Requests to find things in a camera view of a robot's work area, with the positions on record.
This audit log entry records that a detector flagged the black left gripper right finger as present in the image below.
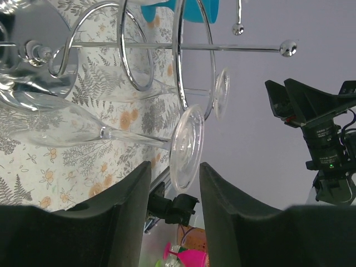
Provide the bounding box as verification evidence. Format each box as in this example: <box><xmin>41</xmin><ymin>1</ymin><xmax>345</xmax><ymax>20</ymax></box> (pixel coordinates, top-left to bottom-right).
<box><xmin>199</xmin><ymin>162</ymin><xmax>355</xmax><ymax>266</ymax></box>

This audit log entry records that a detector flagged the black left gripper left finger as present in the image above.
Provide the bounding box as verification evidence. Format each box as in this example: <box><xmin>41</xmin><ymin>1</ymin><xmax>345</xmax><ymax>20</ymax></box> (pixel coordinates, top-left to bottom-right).
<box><xmin>1</xmin><ymin>161</ymin><xmax>151</xmax><ymax>266</ymax></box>

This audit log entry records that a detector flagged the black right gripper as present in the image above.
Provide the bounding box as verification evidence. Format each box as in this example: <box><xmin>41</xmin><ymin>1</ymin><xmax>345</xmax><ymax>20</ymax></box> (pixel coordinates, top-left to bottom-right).
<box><xmin>265</xmin><ymin>78</ymin><xmax>355</xmax><ymax>170</ymax></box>

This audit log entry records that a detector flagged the clear champagne flute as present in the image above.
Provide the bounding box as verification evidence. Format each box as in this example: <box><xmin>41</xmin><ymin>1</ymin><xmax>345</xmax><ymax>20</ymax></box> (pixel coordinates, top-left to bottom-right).
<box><xmin>1</xmin><ymin>90</ymin><xmax>205</xmax><ymax>194</ymax></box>

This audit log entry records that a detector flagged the blue plastic wine glass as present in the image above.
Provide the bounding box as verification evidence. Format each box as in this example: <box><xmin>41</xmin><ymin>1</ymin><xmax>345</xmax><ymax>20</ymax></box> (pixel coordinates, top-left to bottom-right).
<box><xmin>140</xmin><ymin>0</ymin><xmax>222</xmax><ymax>24</ymax></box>

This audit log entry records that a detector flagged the pink plastic wine glass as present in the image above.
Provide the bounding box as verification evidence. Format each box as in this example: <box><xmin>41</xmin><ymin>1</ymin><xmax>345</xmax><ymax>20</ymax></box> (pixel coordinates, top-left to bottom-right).
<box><xmin>163</xmin><ymin>243</ymin><xmax>207</xmax><ymax>267</ymax></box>

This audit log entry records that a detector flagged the chrome wine glass rack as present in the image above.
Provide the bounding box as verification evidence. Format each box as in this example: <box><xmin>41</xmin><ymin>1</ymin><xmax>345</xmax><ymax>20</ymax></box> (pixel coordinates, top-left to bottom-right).
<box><xmin>0</xmin><ymin>0</ymin><xmax>298</xmax><ymax>122</ymax></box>

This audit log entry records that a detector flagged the clear wine glass rear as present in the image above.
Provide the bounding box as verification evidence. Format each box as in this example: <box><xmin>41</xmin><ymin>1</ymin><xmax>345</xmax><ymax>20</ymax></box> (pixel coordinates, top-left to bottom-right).
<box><xmin>98</xmin><ymin>67</ymin><xmax>230</xmax><ymax>120</ymax></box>

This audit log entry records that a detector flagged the floral tablecloth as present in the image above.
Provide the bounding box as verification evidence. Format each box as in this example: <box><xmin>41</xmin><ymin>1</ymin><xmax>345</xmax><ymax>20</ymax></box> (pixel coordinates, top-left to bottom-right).
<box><xmin>1</xmin><ymin>1</ymin><xmax>180</xmax><ymax>211</ymax></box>

